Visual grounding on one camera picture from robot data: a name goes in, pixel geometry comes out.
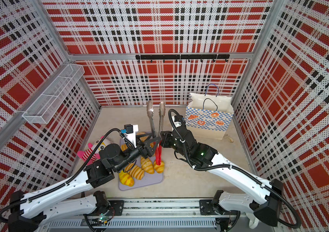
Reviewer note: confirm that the upper ridged long bread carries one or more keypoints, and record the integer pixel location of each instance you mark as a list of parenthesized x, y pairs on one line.
[(144, 136)]

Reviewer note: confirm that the blue checkered paper bag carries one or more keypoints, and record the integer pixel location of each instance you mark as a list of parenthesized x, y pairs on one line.
[(209, 114)]

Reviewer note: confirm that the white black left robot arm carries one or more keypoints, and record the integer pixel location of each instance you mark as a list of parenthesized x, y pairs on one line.
[(27, 211)]

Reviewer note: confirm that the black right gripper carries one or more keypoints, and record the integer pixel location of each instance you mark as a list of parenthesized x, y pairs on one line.
[(166, 139)]

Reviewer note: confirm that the white ceramic mug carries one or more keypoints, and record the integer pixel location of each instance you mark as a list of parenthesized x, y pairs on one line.
[(253, 221)]

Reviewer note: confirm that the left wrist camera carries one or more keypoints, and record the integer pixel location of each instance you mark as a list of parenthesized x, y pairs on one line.
[(131, 130)]

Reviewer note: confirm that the small round striped bun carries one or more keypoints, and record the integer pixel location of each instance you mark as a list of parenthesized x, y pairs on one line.
[(159, 168)]

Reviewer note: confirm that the lower ridged long bread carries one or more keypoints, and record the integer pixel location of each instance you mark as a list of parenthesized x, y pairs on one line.
[(135, 171)]

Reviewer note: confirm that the ridged long bread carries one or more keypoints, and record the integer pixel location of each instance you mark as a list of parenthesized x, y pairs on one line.
[(135, 171), (124, 147), (144, 136)]

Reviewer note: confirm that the white wire mesh basket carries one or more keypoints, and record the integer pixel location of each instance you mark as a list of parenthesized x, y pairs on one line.
[(45, 106)]

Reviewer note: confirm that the yellow orange striped bread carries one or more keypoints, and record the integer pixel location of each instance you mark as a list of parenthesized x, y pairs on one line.
[(126, 179)]

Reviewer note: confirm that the black wall hook rail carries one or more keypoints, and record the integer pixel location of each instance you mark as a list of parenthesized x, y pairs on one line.
[(183, 57)]

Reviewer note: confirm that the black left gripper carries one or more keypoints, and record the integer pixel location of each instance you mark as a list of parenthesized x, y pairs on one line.
[(148, 151)]

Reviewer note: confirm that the pink striped plush toy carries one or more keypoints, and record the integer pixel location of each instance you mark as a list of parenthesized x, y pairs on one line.
[(85, 154)]

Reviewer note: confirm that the striped croissant bread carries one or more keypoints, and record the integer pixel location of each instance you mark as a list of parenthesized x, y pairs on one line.
[(147, 165)]

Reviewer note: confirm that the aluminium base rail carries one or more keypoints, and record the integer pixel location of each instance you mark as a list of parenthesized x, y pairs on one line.
[(157, 213)]

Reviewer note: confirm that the lavender plastic tray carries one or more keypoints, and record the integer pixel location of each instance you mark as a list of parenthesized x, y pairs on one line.
[(149, 179)]

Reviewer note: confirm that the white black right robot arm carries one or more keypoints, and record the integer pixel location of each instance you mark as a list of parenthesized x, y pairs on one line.
[(262, 200)]

